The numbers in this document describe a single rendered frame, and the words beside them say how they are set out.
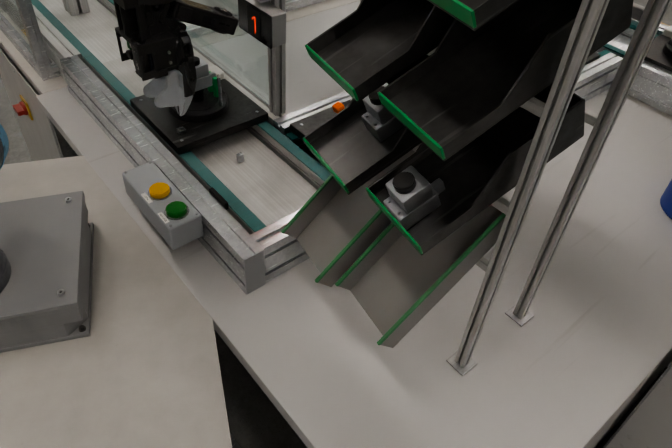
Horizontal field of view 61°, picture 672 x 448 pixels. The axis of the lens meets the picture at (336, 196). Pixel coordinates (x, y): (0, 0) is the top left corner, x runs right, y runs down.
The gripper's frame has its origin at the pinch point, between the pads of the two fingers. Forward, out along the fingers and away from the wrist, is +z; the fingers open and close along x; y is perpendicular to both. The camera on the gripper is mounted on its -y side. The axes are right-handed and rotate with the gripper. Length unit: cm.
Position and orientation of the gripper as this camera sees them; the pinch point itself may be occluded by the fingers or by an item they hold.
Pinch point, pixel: (184, 106)
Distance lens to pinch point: 95.7
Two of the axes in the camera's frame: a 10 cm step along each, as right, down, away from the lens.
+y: -7.7, 3.9, -5.1
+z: -0.6, 7.4, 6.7
